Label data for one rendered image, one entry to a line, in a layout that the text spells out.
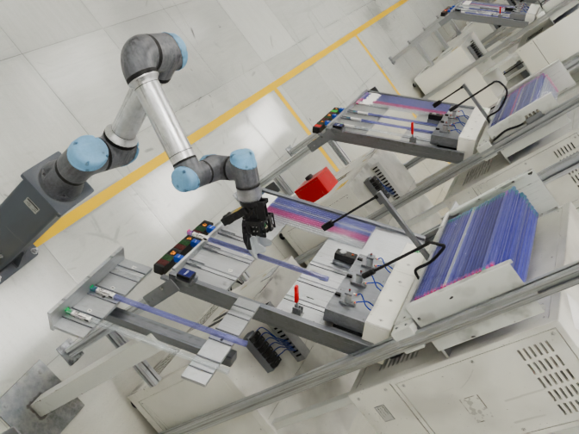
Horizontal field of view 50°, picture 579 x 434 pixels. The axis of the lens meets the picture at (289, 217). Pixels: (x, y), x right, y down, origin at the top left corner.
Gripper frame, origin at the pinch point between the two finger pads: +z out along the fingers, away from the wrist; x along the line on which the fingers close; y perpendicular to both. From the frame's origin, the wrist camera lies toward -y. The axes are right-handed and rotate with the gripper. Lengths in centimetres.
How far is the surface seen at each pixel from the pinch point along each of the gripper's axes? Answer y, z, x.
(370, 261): 31.2, 11.7, 20.8
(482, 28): -20, 49, 605
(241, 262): -12.2, 9.8, 9.4
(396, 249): 32, 21, 47
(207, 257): -23.4, 6.9, 5.5
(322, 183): -14, 16, 90
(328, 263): 13.8, 16.5, 24.9
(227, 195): -90, 41, 126
